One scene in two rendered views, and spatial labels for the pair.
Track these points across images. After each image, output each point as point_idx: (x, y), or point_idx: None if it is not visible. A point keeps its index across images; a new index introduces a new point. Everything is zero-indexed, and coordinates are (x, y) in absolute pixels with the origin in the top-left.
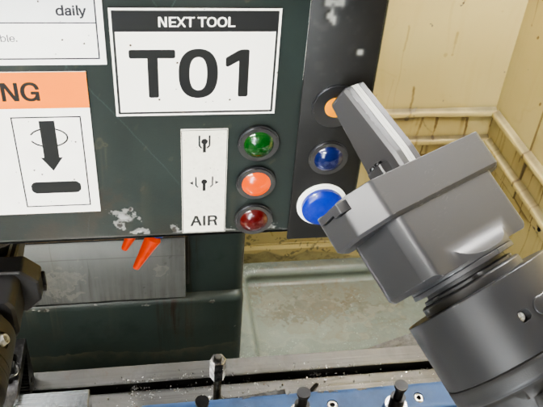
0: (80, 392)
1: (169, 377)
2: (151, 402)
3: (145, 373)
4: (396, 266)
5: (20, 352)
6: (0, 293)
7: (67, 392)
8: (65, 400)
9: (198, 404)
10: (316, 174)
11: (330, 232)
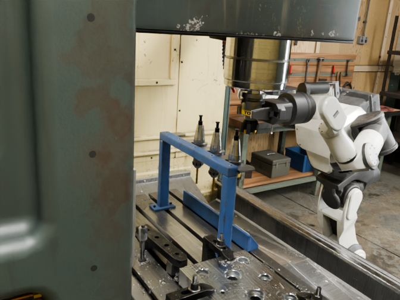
0: (183, 269)
1: (133, 279)
2: (153, 280)
3: (135, 288)
4: None
5: (177, 291)
6: (271, 98)
7: (186, 274)
8: (192, 272)
9: (238, 129)
10: None
11: None
